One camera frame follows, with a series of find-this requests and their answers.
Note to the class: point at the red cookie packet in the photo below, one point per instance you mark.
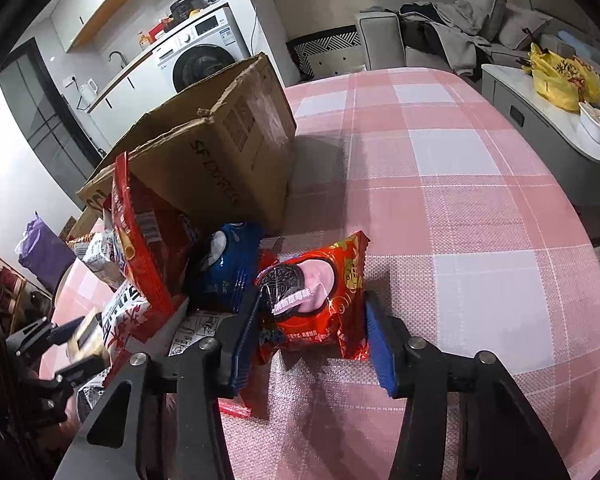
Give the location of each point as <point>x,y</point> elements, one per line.
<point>330,310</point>

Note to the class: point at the grey jacket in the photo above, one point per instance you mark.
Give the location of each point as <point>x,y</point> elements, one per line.
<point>470,25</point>

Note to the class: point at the red box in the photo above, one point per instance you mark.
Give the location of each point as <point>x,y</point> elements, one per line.
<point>157,31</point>

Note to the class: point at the pink checked tablecloth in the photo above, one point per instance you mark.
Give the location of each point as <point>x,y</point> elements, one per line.
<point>455,210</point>

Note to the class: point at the black pressure cooker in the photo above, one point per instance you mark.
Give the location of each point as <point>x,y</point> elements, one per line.
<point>187,6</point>

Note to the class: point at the grey cushion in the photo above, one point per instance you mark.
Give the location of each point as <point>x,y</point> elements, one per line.
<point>522,27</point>

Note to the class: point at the white washing machine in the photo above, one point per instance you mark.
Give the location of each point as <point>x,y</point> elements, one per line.
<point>200,42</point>

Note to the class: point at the yellow bottle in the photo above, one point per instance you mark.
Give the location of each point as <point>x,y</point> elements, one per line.
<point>144,40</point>

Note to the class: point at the white kitchen base cabinet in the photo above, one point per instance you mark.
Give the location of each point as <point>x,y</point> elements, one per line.
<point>130,90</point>

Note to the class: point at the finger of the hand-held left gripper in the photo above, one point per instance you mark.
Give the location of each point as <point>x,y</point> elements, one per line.
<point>77,371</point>
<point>55,334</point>

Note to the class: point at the chrome kitchen faucet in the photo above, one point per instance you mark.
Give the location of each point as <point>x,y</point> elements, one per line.
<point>117,57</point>

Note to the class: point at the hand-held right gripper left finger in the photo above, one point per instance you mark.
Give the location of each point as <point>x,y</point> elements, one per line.
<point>242,342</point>

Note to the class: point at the grey black-text snack packet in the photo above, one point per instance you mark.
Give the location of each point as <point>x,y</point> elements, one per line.
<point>100,255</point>

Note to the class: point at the yellow plastic bag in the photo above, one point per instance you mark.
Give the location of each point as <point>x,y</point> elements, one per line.
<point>562,80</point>

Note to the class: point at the gold snack packet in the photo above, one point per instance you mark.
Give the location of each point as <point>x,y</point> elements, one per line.
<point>87,342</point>

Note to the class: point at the black glass door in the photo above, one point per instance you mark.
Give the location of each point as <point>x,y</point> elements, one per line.
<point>45,115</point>

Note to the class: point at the white electric kettle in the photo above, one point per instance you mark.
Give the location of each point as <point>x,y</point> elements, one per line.
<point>87,91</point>

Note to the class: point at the wooden shelf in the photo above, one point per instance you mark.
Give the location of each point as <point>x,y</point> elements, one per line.
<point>10,285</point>

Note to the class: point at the black clothes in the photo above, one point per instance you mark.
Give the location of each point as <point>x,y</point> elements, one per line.
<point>420,30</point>

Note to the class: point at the grey coffee table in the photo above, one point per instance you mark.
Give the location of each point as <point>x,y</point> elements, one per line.
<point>540,130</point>

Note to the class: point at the white and red snack packet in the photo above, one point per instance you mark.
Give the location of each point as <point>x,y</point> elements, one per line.
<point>125,312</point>

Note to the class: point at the grey sofa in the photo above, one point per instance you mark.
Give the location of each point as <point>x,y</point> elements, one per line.
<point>380,40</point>

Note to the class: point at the purple plastic bag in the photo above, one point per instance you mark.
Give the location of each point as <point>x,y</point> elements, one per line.
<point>45,255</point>

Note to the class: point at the brown cardboard box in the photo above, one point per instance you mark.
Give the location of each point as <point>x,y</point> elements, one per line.
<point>230,150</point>

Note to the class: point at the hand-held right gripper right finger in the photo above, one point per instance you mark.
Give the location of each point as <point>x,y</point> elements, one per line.
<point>380,352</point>

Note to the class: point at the white wall cabinet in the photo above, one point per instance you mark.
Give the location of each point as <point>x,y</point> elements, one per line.
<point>95,5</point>

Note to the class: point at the blue cookie packet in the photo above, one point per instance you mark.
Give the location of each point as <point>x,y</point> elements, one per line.
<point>230,270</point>

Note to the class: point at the white black-print snack packet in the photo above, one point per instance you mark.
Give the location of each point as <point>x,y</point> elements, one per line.
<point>200,331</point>

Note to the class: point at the black patterned low cabinet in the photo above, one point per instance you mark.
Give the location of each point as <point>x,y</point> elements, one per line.
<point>325,55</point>

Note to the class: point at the tall red snack bag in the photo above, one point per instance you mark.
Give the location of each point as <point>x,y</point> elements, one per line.
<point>150,230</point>

